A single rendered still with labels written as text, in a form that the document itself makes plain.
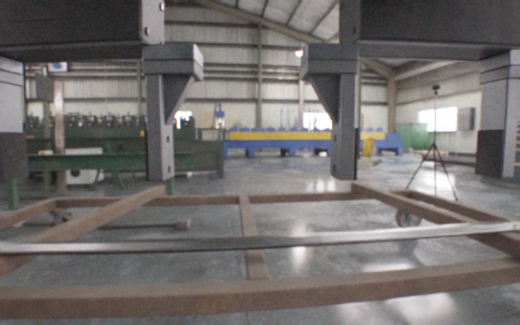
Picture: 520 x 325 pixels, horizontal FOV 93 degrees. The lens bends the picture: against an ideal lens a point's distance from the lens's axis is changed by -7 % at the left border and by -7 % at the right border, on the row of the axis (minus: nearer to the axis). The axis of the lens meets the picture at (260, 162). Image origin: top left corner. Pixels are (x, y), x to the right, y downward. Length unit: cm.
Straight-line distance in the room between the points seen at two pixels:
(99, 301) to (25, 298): 18
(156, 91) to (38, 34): 9
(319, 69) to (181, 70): 10
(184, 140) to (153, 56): 447
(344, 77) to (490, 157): 14
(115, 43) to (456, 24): 25
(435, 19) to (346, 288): 68
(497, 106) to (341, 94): 14
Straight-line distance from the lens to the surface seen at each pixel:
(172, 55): 21
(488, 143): 29
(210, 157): 464
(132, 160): 298
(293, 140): 945
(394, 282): 86
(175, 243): 84
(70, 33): 24
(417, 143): 1368
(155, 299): 77
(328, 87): 22
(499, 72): 29
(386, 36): 22
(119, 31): 22
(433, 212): 142
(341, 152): 21
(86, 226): 131
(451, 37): 25
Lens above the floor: 69
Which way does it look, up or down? 5 degrees down
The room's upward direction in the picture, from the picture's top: straight up
